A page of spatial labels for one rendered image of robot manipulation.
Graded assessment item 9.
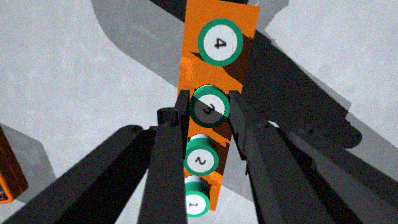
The orange digital multimeter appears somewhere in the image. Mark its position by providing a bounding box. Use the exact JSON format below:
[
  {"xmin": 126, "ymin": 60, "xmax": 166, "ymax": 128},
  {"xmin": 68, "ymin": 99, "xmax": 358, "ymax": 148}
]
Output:
[{"xmin": 0, "ymin": 126, "xmax": 28, "ymax": 204}]

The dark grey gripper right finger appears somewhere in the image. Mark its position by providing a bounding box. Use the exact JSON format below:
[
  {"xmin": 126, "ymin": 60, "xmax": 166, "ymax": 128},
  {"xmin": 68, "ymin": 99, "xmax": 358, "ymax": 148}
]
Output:
[{"xmin": 227, "ymin": 90, "xmax": 398, "ymax": 224}]

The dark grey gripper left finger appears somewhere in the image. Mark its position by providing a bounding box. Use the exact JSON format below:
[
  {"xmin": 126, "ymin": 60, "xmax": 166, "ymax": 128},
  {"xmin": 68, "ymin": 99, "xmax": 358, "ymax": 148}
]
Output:
[{"xmin": 1, "ymin": 90, "xmax": 190, "ymax": 224}]

